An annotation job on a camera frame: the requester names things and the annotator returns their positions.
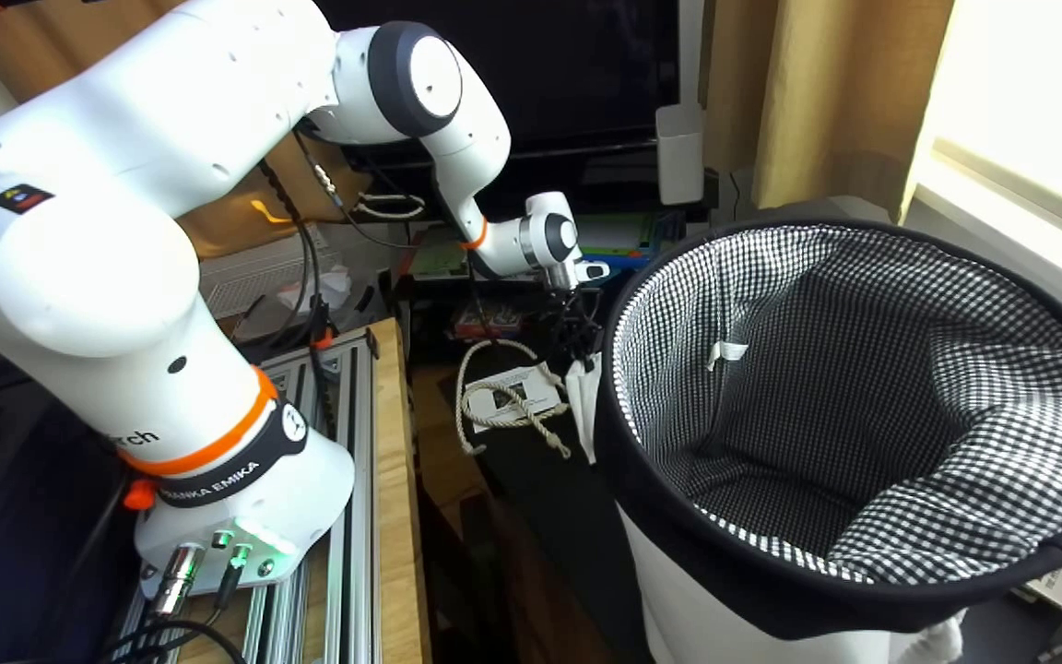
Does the white cloth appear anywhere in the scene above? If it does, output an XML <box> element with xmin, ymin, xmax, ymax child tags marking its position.
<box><xmin>561</xmin><ymin>351</ymin><xmax>608</xmax><ymax>472</ymax></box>

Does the black and white laundry basket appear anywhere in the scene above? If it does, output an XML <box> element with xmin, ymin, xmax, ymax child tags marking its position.
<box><xmin>590</xmin><ymin>215</ymin><xmax>1062</xmax><ymax>664</ymax></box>

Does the black low table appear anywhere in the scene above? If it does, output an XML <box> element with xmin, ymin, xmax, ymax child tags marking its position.
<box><xmin>407</xmin><ymin>271</ymin><xmax>656</xmax><ymax>664</ymax></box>

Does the light wooden table top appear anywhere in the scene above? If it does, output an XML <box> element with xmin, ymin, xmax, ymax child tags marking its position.
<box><xmin>362</xmin><ymin>312</ymin><xmax>438</xmax><ymax>664</ymax></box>

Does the white speaker box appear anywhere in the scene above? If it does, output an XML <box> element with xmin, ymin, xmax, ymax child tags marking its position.
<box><xmin>654</xmin><ymin>98</ymin><xmax>711</xmax><ymax>210</ymax></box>

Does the black flat screen television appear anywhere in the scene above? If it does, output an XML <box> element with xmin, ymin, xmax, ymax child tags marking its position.
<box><xmin>309</xmin><ymin>0</ymin><xmax>688</xmax><ymax>169</ymax></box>

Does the mustard yellow curtain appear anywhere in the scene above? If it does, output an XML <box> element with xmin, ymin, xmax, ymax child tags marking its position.
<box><xmin>702</xmin><ymin>0</ymin><xmax>964</xmax><ymax>237</ymax></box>

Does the white charger with cable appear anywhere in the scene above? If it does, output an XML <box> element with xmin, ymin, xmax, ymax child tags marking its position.
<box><xmin>450</xmin><ymin>336</ymin><xmax>579</xmax><ymax>463</ymax></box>

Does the aluminium profile frame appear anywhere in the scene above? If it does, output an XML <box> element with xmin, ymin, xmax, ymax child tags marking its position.
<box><xmin>102</xmin><ymin>333</ymin><xmax>384</xmax><ymax>664</ymax></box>

